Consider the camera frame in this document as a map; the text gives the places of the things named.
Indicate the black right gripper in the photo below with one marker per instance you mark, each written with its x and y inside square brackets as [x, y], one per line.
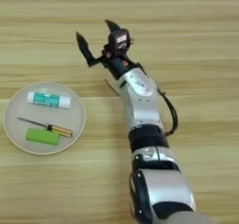
[118, 62]

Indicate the green white glue stick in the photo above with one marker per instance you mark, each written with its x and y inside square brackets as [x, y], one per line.
[48, 100]

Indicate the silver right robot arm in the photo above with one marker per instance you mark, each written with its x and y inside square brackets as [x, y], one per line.
[146, 109]

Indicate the small black box white label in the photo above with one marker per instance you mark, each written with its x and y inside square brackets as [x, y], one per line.
[119, 39]

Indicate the round beige plate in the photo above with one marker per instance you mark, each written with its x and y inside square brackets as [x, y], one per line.
[15, 109]

